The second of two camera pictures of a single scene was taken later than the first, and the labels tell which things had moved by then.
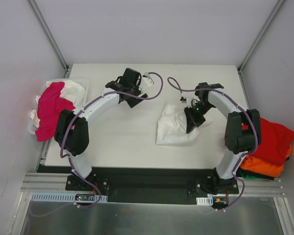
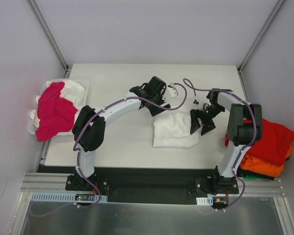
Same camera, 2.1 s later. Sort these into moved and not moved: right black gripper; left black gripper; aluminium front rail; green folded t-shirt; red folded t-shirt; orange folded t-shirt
Moved: left black gripper; right black gripper
Not moved: orange folded t-shirt; green folded t-shirt; aluminium front rail; red folded t-shirt
